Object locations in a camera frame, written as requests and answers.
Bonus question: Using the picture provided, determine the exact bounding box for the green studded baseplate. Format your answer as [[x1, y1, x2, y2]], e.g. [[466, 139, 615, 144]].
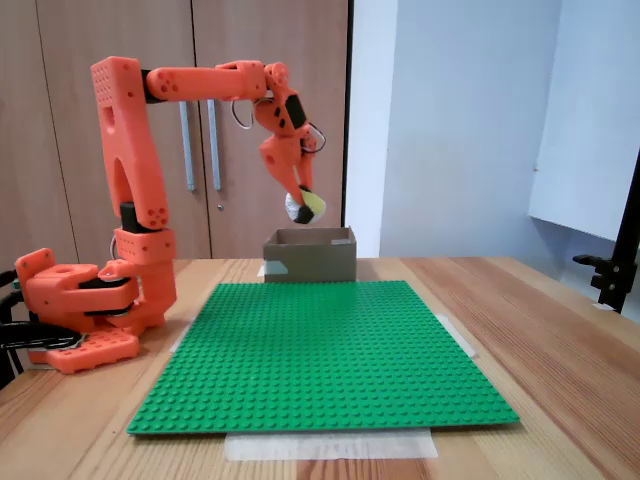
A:
[[126, 279, 521, 437]]

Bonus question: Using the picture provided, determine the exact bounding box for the white wall panel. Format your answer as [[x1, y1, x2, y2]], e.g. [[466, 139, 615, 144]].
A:
[[527, 0, 640, 244]]

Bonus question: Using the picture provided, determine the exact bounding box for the metal cabinet handle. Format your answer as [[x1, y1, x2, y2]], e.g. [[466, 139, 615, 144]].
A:
[[206, 98, 223, 191], [178, 99, 197, 192]]

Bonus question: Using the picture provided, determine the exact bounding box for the long masking tape strip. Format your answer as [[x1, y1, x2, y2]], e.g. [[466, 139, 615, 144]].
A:
[[223, 428, 440, 462]]

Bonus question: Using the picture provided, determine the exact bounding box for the brown cardboard box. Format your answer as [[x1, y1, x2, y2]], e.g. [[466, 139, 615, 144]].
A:
[[263, 226, 358, 284]]

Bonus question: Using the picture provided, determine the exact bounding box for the yellow black white ball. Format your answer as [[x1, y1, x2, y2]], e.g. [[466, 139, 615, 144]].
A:
[[284, 187, 328, 225]]

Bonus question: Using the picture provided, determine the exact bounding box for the black power cable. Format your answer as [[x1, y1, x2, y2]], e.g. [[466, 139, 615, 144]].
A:
[[0, 269, 26, 391]]

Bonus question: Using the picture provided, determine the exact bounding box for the short masking tape strip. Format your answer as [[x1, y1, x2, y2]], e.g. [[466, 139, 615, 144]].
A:
[[169, 314, 199, 354], [433, 312, 480, 359]]

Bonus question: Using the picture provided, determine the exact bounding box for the black camera stand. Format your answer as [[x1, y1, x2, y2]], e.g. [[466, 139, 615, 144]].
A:
[[572, 149, 640, 315]]

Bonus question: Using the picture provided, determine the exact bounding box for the brown wooden cabinet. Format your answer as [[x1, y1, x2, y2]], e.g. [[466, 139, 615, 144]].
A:
[[0, 0, 351, 261]]

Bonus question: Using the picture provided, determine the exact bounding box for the thin servo cable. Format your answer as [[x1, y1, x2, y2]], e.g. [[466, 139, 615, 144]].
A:
[[229, 98, 328, 155]]

